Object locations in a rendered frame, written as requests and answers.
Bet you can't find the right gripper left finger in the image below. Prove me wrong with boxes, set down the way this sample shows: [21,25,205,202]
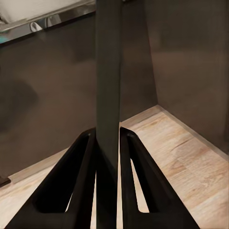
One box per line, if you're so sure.
[5,127,96,229]

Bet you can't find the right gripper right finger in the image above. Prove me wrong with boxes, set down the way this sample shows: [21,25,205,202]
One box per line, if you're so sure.
[119,127,200,229]

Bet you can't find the poster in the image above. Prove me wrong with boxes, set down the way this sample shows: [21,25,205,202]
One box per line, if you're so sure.
[95,0,122,229]

